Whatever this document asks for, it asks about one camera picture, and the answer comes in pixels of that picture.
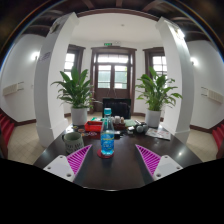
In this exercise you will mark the black chair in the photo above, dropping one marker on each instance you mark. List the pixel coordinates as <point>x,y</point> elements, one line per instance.
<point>120,106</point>

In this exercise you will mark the white wall radiator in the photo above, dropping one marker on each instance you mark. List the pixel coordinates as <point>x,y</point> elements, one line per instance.
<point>213,95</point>
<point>12,89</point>

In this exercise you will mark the red carpeted stairs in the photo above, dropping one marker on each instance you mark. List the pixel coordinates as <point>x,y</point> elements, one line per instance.
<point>6,128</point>

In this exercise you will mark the dark wooden glazed door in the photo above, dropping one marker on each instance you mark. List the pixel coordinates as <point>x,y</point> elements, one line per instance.
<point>113,73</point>

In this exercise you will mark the flat round red coaster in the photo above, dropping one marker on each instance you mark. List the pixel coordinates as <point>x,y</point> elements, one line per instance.
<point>99,155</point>

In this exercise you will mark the tall potted plant, white pot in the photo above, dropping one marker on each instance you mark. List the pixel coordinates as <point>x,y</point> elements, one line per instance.
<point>156,93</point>

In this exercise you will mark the bushy potted plant, white pot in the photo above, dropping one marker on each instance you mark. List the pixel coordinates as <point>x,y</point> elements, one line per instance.
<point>78,93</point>

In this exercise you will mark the clear bottle with teal cap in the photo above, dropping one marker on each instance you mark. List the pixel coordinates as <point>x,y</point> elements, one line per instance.
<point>107,140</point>

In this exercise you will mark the printed magazine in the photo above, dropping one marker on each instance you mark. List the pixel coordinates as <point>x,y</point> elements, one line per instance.
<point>158,134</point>

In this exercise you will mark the red box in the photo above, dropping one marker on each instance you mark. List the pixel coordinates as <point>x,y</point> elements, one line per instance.
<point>92,126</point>

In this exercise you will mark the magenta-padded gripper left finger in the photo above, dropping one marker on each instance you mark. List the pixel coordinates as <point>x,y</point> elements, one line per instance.
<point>75,163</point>

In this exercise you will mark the grey headphones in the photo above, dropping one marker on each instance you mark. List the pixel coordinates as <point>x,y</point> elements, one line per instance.
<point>141,128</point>

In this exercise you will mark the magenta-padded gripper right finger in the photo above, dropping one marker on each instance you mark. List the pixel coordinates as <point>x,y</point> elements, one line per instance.
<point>153,163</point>

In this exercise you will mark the grey-green patterned cup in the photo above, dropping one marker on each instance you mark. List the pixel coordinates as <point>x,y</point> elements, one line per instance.
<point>73,142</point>

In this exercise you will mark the box of small bottles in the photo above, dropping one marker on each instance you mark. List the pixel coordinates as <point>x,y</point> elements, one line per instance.
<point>118,121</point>

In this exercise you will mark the green exit sign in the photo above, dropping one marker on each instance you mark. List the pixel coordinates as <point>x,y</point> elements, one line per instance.
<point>107,44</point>

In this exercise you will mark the narrow dark-framed window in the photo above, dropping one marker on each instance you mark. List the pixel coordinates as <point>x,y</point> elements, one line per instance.
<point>71,60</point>

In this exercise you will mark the green notebook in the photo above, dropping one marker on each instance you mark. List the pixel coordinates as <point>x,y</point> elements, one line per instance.
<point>130,123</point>

